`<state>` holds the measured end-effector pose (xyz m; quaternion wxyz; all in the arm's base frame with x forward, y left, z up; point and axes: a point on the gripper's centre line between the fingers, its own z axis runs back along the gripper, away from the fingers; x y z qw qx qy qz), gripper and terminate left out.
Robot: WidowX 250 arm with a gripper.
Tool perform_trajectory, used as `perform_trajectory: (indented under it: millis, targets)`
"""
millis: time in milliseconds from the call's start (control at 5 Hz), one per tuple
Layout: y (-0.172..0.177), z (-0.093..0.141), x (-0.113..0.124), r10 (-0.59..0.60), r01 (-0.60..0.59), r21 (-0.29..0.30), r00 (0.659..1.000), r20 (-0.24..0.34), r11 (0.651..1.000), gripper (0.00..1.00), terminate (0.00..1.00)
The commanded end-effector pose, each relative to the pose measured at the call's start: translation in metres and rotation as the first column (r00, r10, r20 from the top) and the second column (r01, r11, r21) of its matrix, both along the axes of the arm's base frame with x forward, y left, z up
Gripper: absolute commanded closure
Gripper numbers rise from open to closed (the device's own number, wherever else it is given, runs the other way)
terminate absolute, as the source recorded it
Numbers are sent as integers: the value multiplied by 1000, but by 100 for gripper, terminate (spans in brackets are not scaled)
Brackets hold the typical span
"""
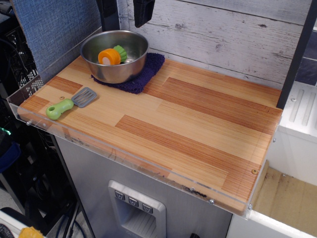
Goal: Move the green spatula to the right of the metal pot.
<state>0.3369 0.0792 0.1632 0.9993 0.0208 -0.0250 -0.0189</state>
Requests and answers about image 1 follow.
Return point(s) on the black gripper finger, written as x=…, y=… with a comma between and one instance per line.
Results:
x=143, y=11

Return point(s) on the green handled grey spatula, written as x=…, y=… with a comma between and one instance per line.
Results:
x=81, y=99

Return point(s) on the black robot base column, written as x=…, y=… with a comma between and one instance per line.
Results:
x=109, y=14

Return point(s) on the silver metal bowl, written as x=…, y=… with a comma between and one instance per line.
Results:
x=135, y=45

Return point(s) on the purple cloth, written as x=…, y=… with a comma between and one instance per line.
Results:
x=153, y=64

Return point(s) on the orange toy carrot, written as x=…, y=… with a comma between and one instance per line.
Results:
x=112, y=56

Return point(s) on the clear acrylic table guard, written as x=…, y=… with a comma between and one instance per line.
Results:
x=194, y=128

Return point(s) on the black plastic crate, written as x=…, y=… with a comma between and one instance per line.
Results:
x=19, y=58

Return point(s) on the silver toy fridge cabinet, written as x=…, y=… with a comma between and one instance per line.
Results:
x=90, y=172

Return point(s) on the grey ice dispenser panel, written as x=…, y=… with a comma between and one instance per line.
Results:
x=137, y=215

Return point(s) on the white toy sink counter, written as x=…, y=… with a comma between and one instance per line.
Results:
x=285, y=204

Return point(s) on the yellow object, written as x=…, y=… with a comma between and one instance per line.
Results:
x=30, y=232

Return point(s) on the black vertical post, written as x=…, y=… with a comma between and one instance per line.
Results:
x=298, y=55

